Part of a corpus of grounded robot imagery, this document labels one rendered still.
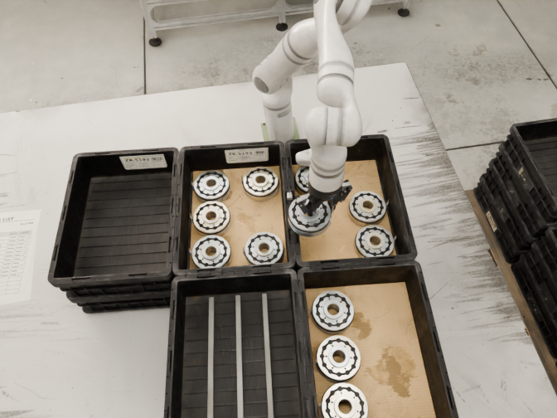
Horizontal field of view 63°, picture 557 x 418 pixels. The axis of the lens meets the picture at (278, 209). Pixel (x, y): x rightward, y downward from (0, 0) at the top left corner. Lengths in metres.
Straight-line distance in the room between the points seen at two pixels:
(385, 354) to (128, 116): 1.21
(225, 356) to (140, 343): 0.29
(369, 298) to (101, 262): 0.72
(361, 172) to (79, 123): 1.04
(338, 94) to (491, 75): 2.32
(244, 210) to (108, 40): 2.24
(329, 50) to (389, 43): 2.27
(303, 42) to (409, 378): 0.83
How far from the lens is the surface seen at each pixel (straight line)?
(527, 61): 3.33
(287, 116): 1.50
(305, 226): 1.09
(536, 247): 2.00
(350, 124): 0.83
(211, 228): 1.26
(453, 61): 3.16
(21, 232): 1.64
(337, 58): 0.91
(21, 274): 1.57
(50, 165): 1.76
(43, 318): 1.48
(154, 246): 1.30
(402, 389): 1.17
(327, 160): 0.90
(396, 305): 1.22
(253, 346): 1.16
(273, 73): 1.31
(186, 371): 1.17
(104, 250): 1.34
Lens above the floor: 1.95
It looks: 58 degrees down
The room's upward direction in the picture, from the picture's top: 2 degrees counter-clockwise
